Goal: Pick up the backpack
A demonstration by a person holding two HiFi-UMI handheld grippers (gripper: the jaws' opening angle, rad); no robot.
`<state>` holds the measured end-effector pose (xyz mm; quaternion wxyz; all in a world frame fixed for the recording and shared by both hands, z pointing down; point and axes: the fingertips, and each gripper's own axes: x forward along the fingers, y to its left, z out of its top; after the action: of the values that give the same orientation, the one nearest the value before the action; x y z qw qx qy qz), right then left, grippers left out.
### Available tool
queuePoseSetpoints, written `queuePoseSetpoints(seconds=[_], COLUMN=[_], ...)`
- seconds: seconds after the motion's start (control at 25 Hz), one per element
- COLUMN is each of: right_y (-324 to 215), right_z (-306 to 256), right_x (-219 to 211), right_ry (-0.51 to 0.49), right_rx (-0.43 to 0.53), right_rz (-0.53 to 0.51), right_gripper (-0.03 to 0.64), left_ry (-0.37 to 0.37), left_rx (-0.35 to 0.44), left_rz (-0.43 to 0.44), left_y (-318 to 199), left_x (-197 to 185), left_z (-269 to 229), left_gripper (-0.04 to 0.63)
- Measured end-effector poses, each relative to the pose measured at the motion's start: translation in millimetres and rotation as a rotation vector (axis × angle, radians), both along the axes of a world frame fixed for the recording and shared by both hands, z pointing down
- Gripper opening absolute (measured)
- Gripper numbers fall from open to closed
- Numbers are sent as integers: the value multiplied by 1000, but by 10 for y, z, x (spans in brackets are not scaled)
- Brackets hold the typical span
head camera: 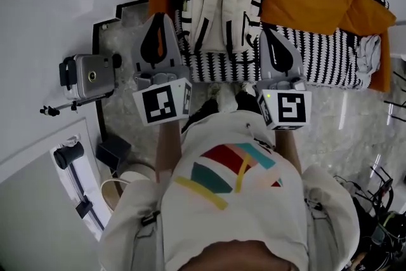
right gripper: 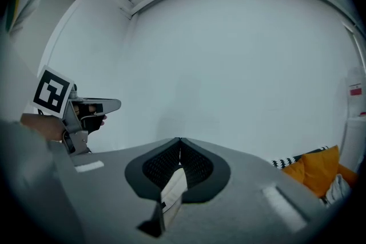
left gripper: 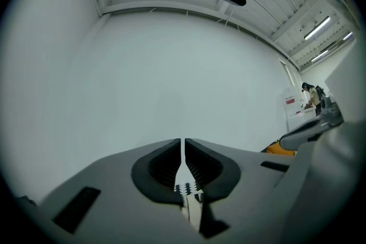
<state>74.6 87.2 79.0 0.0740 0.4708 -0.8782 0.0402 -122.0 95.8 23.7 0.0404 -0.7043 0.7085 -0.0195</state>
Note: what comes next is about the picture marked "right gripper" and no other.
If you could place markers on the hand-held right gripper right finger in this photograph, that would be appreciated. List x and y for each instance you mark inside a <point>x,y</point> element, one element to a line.
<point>251,180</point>

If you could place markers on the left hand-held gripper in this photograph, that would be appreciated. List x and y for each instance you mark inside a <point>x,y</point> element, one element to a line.
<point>51,91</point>

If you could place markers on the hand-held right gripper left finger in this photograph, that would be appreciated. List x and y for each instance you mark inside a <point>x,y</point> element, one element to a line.
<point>108,203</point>

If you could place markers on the orange cushion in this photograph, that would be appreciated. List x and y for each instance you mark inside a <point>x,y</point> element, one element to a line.
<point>320,171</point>

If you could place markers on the person's left forearm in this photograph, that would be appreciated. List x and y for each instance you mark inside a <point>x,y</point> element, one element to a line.
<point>40,125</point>

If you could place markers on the white box with red label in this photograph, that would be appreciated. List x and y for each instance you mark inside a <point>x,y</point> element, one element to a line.
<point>356,80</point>

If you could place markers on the crumpled white cloth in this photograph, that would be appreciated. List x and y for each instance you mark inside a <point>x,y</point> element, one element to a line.
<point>338,188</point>

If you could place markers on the orange sofa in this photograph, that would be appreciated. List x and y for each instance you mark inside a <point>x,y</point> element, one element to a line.
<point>347,174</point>

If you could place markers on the black white striped blanket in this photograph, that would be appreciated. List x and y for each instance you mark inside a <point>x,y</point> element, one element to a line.
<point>281,163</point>

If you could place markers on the person's left hand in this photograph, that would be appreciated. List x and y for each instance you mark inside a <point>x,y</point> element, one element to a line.
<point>91,108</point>

